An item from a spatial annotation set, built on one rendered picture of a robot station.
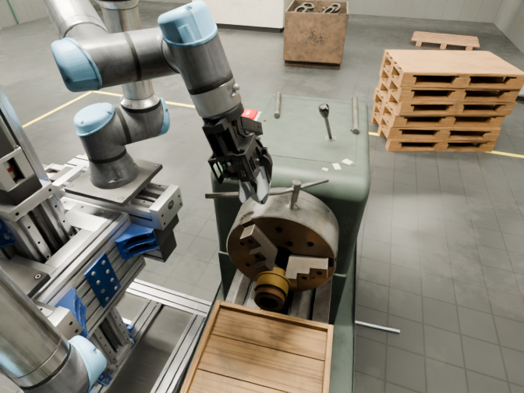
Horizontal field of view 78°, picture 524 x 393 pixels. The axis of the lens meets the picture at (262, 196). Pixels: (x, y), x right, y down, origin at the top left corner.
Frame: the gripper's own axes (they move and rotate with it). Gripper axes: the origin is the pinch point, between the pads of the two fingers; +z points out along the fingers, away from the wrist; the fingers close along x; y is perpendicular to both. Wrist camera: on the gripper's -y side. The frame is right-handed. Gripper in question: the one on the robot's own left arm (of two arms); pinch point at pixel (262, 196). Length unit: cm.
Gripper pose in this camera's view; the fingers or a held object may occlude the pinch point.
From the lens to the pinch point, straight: 65.6
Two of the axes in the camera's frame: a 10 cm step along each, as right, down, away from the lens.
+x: 9.2, -1.0, -3.7
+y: -2.3, 6.2, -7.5
